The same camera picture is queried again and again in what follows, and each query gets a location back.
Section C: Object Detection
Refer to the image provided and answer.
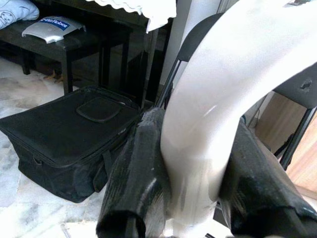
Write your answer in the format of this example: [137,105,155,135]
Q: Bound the silver panel with blue label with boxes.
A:
[21,15,87,46]

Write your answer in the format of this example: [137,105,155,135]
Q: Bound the black piano bench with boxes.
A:
[0,19,134,96]

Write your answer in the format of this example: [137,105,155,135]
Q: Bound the cream long handled dustpan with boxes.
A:
[159,0,317,238]

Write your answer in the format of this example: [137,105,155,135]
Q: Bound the white lace cloth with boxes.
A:
[93,0,178,35]

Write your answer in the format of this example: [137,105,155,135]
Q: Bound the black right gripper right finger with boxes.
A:
[219,116,317,238]

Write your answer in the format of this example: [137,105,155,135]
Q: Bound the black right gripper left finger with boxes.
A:
[96,108,172,238]

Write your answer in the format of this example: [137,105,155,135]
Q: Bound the black folding chair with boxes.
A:
[156,12,317,172]

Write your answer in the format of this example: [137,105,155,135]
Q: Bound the light blue pillow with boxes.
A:
[0,0,41,30]

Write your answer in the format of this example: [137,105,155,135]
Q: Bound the black soft case bag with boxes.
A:
[0,85,143,204]

